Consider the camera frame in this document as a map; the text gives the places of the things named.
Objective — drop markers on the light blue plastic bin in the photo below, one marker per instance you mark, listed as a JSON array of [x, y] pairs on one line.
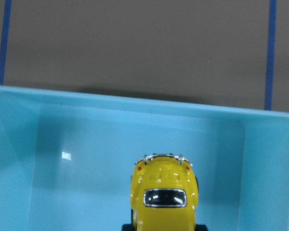
[[66, 160]]

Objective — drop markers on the yellow beetle toy car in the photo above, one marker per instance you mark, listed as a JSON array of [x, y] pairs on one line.
[[164, 194]]

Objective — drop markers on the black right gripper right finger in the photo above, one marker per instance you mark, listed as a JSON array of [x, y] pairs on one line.
[[201, 227]]

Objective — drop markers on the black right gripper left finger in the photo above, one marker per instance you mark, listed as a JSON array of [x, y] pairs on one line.
[[127, 227]]

